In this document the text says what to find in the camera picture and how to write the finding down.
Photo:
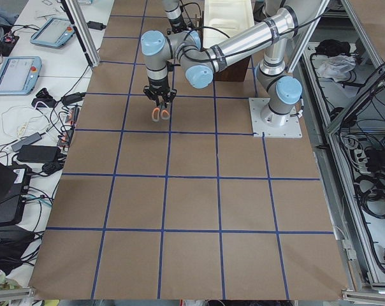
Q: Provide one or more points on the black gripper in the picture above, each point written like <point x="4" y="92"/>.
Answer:
<point x="158" y="85"/>

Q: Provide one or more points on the grey scissors with orange handles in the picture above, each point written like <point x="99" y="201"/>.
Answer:
<point x="160" y="112"/>

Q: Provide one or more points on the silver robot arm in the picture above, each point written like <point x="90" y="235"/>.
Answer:
<point x="173" y="10"/>
<point x="284" y="20"/>

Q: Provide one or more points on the dark wooden drawer cabinet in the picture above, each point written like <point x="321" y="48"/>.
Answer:
<point x="235" y="72"/>

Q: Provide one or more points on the black power adapter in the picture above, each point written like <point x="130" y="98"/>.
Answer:
<point x="96" y="25"/>

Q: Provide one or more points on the white foam tray box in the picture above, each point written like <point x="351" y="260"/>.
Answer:
<point x="229" y="16"/>

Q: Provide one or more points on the far teach pendant tablet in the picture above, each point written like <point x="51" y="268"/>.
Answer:
<point x="55" y="33"/>

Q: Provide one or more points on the teach pendant tablet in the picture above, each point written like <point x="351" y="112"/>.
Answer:
<point x="55" y="33"/>
<point x="18" y="75"/>

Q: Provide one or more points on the black power brick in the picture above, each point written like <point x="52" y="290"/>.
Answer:
<point x="38" y="154"/>

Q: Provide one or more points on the near teach pendant tablet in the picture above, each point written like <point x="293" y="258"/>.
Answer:
<point x="18" y="75"/>

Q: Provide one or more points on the black laptop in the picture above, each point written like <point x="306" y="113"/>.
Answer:
<point x="14" y="184"/>

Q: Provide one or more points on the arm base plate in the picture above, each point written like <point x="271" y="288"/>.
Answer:
<point x="267" y="124"/>

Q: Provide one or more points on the aluminium frame post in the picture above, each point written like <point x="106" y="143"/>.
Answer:
<point x="77" y="19"/>

